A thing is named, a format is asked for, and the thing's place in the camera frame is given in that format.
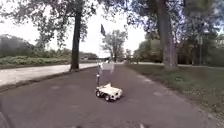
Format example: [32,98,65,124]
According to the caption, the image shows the pale grey road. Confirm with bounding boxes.
[0,62,101,88]

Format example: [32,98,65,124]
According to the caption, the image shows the small white robot with flag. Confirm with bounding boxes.
[94,23,124,102]

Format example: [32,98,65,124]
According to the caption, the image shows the grassy bank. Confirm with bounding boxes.
[0,54,98,69]

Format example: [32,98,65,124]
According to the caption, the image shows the tall dark-trunked tree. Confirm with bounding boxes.
[6,0,101,72]

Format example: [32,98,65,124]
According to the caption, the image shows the grass verge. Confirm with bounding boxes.
[124,63,224,124]

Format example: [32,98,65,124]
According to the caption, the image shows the wood beyond road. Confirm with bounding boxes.
[0,33,99,63]

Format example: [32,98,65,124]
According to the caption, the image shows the grey-brown asphalt path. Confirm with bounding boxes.
[0,63,224,128]

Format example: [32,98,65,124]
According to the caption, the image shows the large thick-trunked tree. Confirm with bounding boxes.
[126,0,188,71]

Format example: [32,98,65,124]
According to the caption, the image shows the pole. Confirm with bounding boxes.
[197,34,204,66]

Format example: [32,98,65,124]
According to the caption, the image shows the dark verge strip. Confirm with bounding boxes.
[0,65,101,94]

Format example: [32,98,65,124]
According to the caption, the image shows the small leafy tree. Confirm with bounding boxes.
[101,29,129,64]

